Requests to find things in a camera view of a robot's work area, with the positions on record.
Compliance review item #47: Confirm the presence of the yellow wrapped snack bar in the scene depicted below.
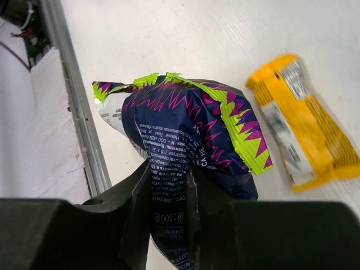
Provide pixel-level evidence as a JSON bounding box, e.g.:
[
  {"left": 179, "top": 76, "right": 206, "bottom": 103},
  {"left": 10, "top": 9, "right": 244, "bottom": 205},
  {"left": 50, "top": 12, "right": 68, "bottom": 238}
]
[{"left": 246, "top": 53, "right": 359, "bottom": 192}]

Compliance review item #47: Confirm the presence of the aluminium table frame rail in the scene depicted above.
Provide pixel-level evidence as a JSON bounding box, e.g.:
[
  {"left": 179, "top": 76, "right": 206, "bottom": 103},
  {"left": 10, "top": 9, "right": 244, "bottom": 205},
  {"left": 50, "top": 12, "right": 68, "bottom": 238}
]
[{"left": 39, "top": 0, "right": 112, "bottom": 197}]

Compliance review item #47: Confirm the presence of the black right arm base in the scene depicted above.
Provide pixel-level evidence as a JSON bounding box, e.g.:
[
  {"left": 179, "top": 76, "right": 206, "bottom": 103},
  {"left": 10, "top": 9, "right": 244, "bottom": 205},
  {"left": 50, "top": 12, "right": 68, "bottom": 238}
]
[{"left": 1, "top": 0, "right": 53, "bottom": 70}]

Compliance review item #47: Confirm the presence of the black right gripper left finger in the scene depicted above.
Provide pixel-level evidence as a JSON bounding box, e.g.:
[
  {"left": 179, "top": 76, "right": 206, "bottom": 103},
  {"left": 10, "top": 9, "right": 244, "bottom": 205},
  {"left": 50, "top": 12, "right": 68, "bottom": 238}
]
[{"left": 1, "top": 161, "right": 151, "bottom": 269}]

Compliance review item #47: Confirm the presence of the white foam board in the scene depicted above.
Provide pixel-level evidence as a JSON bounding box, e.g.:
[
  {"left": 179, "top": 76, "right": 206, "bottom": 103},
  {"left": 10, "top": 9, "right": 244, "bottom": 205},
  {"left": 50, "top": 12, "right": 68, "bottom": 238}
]
[{"left": 1, "top": 21, "right": 90, "bottom": 204}]

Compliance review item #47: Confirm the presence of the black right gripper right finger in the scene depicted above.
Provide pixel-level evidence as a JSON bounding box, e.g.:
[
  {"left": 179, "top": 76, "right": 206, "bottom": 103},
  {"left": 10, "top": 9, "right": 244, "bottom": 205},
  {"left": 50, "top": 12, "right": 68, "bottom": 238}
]
[{"left": 186, "top": 168, "right": 359, "bottom": 269}]

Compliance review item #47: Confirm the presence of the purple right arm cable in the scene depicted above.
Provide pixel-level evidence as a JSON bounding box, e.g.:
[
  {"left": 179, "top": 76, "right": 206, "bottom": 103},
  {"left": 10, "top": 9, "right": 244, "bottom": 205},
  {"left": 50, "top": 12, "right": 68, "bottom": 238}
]
[{"left": 0, "top": 40, "right": 30, "bottom": 71}]

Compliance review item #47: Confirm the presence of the blue purple snack bag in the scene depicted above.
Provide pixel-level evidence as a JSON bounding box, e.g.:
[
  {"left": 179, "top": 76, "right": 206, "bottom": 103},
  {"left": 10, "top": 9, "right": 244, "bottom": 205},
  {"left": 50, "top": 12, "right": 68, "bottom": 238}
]
[{"left": 92, "top": 73, "right": 273, "bottom": 269}]

